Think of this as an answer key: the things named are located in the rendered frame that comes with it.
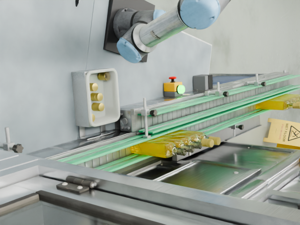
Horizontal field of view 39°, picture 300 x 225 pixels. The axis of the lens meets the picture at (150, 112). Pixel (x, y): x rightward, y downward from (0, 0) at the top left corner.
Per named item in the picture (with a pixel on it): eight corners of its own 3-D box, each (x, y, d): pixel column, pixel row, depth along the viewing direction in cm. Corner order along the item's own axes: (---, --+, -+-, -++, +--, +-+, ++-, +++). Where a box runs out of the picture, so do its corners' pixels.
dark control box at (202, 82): (192, 89, 240) (205, 90, 234) (192, 75, 238) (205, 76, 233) (200, 88, 246) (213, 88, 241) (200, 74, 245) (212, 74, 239)
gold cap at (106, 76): (111, 75, 179) (104, 75, 182) (106, 70, 177) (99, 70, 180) (107, 82, 178) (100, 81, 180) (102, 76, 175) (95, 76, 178)
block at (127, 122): (119, 131, 185) (131, 132, 180) (117, 110, 183) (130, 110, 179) (124, 129, 188) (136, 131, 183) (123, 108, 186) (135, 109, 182)
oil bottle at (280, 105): (255, 109, 274) (298, 111, 257) (255, 100, 273) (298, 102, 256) (259, 107, 279) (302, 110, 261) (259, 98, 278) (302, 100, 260)
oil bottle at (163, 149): (130, 152, 181) (171, 159, 168) (129, 140, 180) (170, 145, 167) (139, 149, 186) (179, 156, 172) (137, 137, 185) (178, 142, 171)
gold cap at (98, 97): (89, 93, 176) (96, 93, 173) (95, 92, 179) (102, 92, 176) (89, 101, 176) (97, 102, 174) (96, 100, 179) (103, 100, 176)
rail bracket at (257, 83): (243, 86, 260) (264, 86, 252) (243, 74, 259) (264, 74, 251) (246, 85, 263) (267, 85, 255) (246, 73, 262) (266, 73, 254)
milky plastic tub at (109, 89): (76, 126, 174) (91, 128, 168) (71, 71, 170) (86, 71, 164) (106, 118, 187) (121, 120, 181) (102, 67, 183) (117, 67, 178)
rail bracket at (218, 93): (203, 96, 225) (226, 97, 217) (202, 82, 224) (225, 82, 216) (207, 95, 228) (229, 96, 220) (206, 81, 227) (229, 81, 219)
